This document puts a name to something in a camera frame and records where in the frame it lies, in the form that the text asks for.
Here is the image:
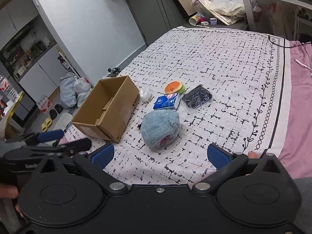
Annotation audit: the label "black item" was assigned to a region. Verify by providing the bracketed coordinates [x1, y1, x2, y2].
[182, 85, 213, 109]

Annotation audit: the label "fluffy blue plush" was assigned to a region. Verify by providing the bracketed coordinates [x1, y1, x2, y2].
[140, 109, 181, 150]

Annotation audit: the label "blue tissue pack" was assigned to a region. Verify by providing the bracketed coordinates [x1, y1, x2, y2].
[153, 93, 181, 110]

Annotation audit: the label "white soft bundle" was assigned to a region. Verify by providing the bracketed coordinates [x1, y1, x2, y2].
[140, 87, 152, 103]

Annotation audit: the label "orange burger plush toy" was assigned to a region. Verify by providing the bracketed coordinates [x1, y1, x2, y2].
[164, 81, 185, 95]

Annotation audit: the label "person's right hand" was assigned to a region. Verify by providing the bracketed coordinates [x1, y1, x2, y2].
[248, 152, 258, 159]

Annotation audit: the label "person's left hand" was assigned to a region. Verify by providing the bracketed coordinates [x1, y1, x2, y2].
[0, 184, 19, 199]

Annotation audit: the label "yellow slipper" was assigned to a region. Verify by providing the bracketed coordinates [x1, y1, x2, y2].
[41, 117, 53, 132]

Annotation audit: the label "red white package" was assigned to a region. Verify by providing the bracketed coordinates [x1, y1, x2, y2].
[37, 96, 52, 113]

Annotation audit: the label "black slippers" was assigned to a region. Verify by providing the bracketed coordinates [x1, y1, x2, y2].
[49, 104, 63, 120]

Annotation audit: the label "brown cardboard box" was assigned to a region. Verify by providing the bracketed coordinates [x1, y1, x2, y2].
[72, 75, 140, 143]

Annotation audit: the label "white plastic bag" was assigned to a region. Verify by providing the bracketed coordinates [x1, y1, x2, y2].
[74, 77, 92, 107]

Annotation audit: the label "grey plastic bag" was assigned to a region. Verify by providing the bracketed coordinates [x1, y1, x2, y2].
[60, 72, 77, 109]

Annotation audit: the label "pink bed sheet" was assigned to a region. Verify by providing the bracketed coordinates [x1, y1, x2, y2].
[279, 41, 311, 179]

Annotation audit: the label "white black patterned bedspread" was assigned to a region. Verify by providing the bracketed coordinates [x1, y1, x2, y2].
[57, 26, 292, 186]

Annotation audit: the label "white shelf cabinet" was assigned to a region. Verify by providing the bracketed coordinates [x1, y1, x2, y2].
[1, 0, 77, 127]

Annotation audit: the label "black toy vehicle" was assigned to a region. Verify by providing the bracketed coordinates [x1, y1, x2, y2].
[107, 66, 121, 78]

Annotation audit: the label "paper cup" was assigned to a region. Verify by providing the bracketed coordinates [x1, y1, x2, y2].
[189, 13, 201, 25]

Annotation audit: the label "cream tote bag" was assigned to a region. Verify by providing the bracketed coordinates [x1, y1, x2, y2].
[191, 0, 246, 26]

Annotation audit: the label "white desk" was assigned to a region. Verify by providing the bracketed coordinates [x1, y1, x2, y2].
[242, 0, 311, 40]

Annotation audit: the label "dark grey wardrobe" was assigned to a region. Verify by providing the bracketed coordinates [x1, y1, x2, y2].
[125, 0, 188, 46]

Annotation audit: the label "white cable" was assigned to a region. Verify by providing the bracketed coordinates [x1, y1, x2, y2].
[294, 58, 312, 77]

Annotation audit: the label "black cable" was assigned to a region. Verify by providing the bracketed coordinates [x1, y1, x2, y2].
[267, 35, 312, 48]

